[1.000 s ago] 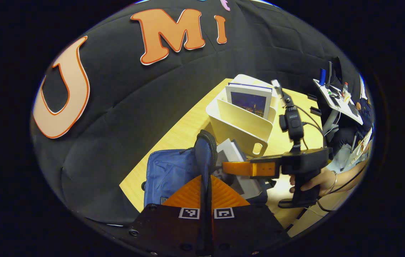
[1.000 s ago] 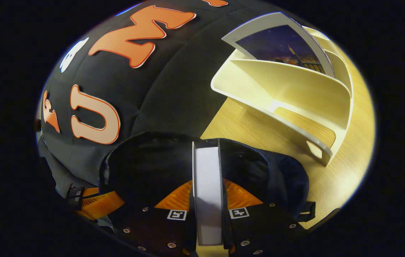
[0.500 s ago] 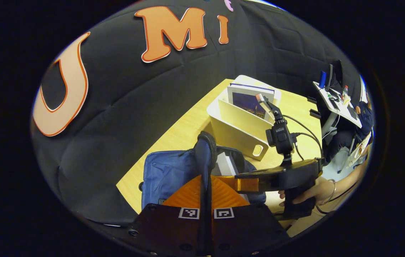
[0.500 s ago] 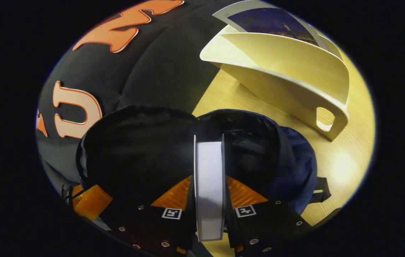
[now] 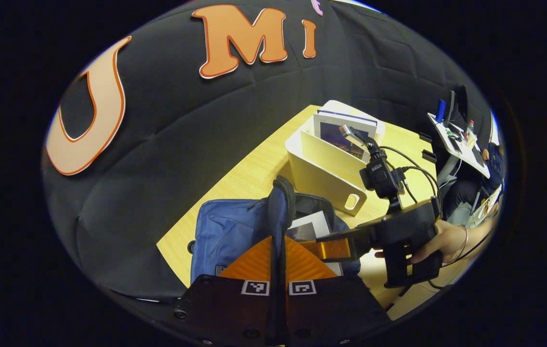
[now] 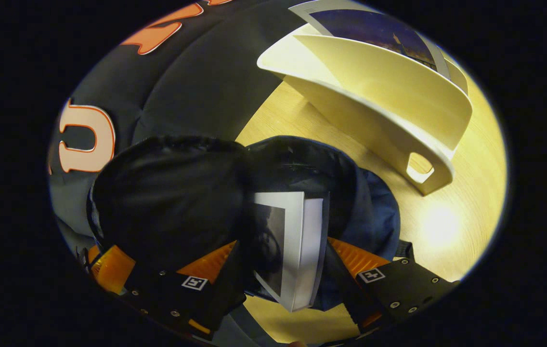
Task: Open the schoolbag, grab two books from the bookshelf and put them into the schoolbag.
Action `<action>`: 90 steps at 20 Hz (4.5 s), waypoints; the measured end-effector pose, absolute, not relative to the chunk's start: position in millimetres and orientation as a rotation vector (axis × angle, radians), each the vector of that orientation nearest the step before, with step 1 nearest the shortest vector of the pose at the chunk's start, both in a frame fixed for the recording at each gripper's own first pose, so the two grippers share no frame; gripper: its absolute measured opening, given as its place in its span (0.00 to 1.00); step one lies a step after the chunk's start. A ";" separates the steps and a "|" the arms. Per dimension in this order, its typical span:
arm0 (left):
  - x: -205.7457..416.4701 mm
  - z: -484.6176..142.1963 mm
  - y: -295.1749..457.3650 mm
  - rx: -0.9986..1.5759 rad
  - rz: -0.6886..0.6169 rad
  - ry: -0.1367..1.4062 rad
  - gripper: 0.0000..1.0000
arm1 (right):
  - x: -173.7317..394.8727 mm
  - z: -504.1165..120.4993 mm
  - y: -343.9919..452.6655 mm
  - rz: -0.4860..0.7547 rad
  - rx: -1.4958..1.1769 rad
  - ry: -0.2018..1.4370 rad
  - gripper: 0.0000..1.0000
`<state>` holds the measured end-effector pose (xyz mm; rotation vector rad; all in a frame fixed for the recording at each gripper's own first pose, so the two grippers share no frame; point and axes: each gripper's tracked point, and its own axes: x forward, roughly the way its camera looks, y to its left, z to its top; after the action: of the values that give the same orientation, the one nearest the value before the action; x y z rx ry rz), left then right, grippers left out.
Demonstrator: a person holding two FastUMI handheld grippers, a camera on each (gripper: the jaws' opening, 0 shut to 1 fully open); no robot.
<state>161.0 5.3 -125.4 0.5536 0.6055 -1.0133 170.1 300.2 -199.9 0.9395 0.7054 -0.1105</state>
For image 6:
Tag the blue picture cover book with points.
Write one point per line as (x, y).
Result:
(374, 29)

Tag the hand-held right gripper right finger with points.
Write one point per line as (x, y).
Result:
(403, 289)

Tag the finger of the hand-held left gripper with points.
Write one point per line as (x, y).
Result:
(112, 270)

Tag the blue schoolbag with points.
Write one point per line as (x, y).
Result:
(172, 193)

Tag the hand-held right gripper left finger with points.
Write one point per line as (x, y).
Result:
(167, 294)

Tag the white bookshelf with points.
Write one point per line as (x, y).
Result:
(389, 91)

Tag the grey picture cover book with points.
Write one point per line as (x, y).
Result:
(297, 250)

